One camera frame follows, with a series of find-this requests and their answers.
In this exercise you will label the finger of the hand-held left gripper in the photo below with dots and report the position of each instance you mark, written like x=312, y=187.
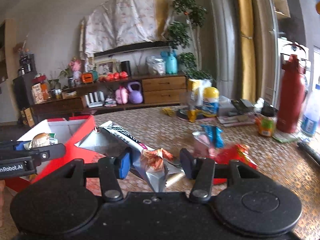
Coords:
x=22, y=146
x=50, y=152

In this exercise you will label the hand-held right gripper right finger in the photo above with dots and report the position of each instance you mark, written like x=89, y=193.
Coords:
x=187, y=163

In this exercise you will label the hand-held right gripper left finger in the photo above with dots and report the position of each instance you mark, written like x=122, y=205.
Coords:
x=124, y=163

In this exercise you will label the round brown pastry packet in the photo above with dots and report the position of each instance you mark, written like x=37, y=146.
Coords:
x=40, y=140

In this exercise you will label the silver snack bag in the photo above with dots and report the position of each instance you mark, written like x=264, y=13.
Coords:
x=155, y=170

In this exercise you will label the red cardboard box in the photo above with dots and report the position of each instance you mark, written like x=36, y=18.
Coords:
x=80, y=142

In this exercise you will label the pink white snack packet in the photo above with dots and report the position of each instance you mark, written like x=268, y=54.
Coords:
x=202, y=143

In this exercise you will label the blue snack packet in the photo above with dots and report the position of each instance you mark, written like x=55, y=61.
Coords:
x=212, y=135

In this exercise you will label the dark round tray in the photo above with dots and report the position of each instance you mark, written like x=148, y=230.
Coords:
x=182, y=116

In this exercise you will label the red snack bag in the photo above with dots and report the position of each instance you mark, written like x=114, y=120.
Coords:
x=235, y=155

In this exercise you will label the beige food box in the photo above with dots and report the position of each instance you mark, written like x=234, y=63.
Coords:
x=37, y=93

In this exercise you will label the small yellow wrapper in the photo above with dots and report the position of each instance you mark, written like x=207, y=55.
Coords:
x=168, y=111

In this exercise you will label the dark shelf unit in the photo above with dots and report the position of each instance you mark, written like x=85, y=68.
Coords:
x=25, y=87

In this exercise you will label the glass cup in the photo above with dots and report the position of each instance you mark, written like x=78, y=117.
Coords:
x=190, y=103

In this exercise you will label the white bottle yellow cap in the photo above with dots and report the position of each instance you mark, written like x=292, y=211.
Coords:
x=210, y=102

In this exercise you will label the stack of books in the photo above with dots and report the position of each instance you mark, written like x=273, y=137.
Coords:
x=237, y=118

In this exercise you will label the pink toy bag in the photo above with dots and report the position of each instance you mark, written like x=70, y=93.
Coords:
x=121, y=96

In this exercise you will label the purple kettlebell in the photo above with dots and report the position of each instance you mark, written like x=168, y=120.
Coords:
x=135, y=95

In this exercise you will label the yellow standing pouch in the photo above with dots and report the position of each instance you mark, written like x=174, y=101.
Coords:
x=193, y=87

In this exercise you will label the wooden television cabinet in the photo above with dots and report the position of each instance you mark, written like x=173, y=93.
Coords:
x=163, y=90

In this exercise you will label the small black box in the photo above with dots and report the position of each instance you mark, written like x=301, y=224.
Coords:
x=240, y=105

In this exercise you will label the jar with black lid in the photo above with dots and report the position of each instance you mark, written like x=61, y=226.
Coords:
x=267, y=127

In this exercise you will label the row of red ornaments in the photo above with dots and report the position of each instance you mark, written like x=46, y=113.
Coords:
x=113, y=76

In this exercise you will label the pink doll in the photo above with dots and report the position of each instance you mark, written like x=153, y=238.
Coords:
x=76, y=66

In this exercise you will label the black speaker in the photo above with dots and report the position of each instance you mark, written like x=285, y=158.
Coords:
x=125, y=66

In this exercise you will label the green coaster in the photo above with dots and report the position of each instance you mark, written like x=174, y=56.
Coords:
x=285, y=137

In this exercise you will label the turquoise bottle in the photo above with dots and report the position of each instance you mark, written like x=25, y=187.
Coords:
x=171, y=63

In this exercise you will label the clear plastic bag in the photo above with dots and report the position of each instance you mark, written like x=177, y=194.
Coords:
x=156, y=66

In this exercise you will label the black television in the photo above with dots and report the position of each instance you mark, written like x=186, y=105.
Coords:
x=130, y=48

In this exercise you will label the yellow curtain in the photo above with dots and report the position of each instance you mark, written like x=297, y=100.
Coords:
x=247, y=55

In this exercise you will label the red thermos bottle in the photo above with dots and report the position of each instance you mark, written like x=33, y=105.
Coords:
x=291, y=92

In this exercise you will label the grey standing air conditioner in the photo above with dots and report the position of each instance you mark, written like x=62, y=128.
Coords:
x=222, y=42

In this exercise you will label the clear water bottle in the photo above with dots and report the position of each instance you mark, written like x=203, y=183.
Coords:
x=311, y=120

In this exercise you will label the green potted tree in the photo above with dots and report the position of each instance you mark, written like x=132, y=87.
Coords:
x=183, y=32

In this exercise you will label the floral cover cloth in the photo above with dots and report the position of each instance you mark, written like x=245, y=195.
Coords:
x=125, y=22

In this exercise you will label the white washing machine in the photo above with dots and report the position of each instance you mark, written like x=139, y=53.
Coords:
x=284, y=51

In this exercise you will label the photo frame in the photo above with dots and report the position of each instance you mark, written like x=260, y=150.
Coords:
x=106, y=68

